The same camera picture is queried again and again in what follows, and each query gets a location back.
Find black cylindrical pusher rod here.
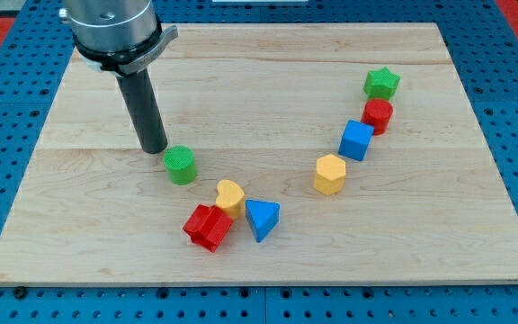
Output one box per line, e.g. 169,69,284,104
117,69,168,154

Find yellow heart block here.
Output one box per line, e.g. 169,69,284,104
215,179,246,220

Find red cross block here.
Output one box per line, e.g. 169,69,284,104
183,204,234,253

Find wooden board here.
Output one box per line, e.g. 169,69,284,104
0,23,518,287

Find red cylinder block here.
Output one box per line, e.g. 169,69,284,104
361,98,394,136

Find green cylinder block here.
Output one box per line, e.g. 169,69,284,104
163,145,197,185

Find yellow hexagon block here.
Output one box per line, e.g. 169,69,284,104
314,154,346,195

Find blue triangle block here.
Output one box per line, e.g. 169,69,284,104
246,200,281,243

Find green star block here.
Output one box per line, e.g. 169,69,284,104
363,67,401,100

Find blue cube block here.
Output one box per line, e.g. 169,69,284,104
338,120,374,161

